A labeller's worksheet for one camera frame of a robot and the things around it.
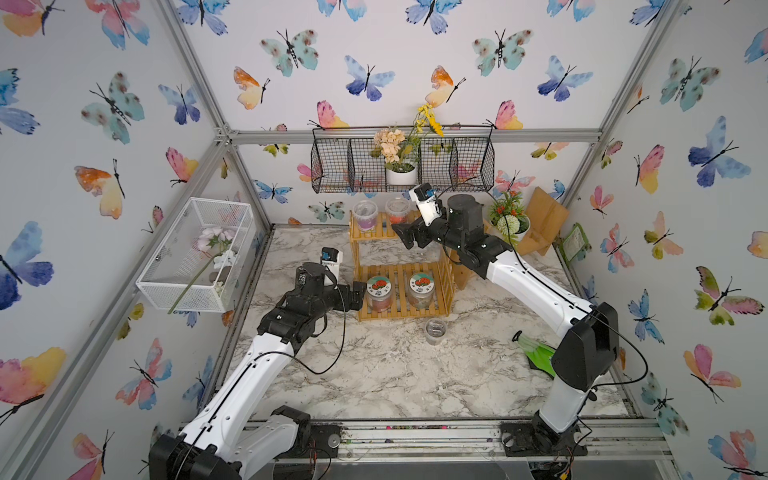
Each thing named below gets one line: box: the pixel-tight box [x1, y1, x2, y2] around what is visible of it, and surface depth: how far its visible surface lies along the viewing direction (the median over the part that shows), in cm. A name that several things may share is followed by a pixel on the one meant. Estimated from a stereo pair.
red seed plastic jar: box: [385, 198, 410, 225], surface depth 81 cm
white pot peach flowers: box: [370, 128, 422, 186], surface depth 89 cm
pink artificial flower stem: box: [168, 227, 236, 315], surface depth 75 cm
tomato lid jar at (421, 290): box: [408, 273, 435, 310], surface depth 93 cm
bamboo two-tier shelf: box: [348, 211, 457, 321], surface depth 97 cm
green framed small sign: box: [560, 222, 589, 262], surface depth 113 cm
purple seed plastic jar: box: [353, 200, 378, 232], surface depth 80 cm
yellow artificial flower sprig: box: [416, 103, 444, 137], surface depth 84 cm
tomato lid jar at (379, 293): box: [366, 275, 393, 312], surface depth 93 cm
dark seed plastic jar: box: [425, 318, 447, 346], surface depth 88 cm
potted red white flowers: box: [488, 190, 531, 247], surface depth 95 cm
